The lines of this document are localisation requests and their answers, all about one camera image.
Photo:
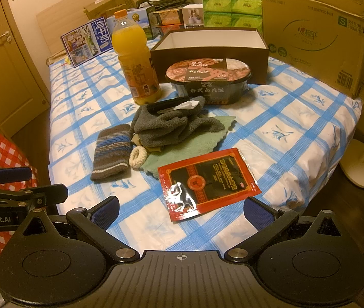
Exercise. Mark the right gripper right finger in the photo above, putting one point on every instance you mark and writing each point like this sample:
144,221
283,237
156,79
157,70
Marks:
270,224

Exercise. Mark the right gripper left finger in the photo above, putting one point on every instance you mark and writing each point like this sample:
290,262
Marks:
91,225

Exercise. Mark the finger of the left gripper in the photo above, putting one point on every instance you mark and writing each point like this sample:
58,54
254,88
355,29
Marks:
36,197
10,175

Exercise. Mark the white scrunchie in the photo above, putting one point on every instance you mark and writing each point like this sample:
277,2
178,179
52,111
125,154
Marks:
138,157

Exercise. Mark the striped knit sock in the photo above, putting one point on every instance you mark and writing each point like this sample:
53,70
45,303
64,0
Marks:
111,156

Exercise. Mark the red black foil packet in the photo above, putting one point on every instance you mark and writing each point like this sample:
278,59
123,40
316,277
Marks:
207,182

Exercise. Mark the green microfibre cloth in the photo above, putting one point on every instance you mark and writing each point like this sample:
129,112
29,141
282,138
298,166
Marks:
195,145

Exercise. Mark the wooden wardrobe door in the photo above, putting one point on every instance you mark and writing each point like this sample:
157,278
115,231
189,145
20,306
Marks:
23,94

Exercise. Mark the white fan base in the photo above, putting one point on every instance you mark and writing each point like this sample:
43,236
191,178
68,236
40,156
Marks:
352,162

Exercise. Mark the black instant rice bowl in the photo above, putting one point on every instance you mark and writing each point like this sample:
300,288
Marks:
219,81

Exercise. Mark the blue milk carton box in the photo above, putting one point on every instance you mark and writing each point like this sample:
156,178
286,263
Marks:
87,41

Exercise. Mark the orange juice bottle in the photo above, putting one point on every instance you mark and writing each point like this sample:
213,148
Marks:
130,44

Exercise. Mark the brown open storage box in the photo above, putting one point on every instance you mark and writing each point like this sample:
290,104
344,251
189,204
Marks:
243,44

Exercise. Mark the large cardboard box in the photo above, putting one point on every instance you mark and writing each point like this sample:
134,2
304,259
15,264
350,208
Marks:
323,38

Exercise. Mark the milk box with cow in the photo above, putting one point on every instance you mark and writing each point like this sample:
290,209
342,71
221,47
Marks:
142,16

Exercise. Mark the stacked orange snack boxes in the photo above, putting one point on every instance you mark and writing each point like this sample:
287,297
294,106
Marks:
168,20

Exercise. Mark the brown cardboard box at back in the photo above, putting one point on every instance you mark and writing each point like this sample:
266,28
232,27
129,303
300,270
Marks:
107,8

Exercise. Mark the green tissue pack bundle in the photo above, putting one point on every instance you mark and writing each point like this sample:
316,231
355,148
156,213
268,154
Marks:
233,13

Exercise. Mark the small white product box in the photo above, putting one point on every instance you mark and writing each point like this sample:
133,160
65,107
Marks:
193,15

